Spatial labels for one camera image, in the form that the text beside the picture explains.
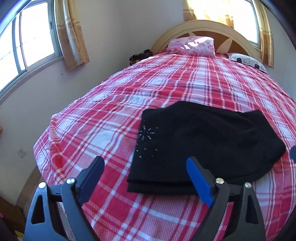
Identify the pink floral pillow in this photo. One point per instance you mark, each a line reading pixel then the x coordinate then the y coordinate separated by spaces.
pixel 193 45

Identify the yellow curtain at left window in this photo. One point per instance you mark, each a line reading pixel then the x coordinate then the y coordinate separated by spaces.
pixel 70 34

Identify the yellow curtain behind headboard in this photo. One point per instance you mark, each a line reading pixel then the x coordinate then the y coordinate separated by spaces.
pixel 265 47

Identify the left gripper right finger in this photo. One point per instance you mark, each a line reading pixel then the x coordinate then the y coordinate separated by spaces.
pixel 246 221

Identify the left window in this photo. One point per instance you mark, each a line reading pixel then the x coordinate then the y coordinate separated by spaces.
pixel 29 41

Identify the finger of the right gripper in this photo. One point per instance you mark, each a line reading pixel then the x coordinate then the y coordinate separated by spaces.
pixel 293 153

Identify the white wall socket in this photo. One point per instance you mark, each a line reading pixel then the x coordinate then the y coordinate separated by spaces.
pixel 21 152

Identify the red plaid bed sheet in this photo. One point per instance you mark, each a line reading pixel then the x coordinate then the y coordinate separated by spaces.
pixel 104 122

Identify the beige wooden headboard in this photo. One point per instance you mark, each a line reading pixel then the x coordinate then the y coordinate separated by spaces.
pixel 226 39

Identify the black pants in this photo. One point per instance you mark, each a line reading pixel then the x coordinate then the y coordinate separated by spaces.
pixel 237 147

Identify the white patterned pillow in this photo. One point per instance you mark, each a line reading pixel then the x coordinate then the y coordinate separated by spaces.
pixel 246 60

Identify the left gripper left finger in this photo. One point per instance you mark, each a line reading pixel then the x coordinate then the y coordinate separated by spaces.
pixel 43 220

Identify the window behind headboard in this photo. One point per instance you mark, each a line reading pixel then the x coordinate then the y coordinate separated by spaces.
pixel 239 15

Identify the black item beside bed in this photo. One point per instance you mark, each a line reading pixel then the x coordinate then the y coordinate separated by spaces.
pixel 140 56

